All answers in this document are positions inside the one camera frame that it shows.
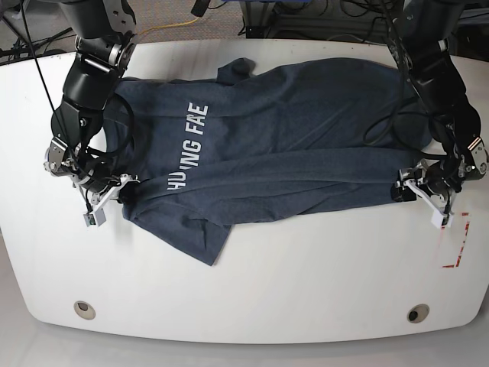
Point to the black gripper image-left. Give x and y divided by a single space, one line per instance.
128 195

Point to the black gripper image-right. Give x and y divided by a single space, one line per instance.
440 178

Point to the dark blue T-shirt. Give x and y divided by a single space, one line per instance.
304 138

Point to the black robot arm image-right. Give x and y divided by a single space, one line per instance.
419 44

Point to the black robot arm image-left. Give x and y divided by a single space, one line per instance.
105 41

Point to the red tape rectangle marking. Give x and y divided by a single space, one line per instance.
452 241

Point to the right table grommet hole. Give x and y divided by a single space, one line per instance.
418 313

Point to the table grommet hole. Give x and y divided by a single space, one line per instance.
418 313
84 310

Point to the left table grommet hole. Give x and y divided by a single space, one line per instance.
84 310

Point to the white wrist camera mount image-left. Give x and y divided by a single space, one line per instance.
96 201

